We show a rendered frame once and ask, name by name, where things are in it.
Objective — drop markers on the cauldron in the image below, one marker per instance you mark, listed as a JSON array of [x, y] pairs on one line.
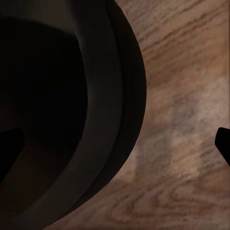
[[72, 77]]

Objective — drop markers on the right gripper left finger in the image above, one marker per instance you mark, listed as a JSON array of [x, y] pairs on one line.
[[11, 144]]

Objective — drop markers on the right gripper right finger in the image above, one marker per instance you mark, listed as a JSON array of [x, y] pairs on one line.
[[222, 142]]

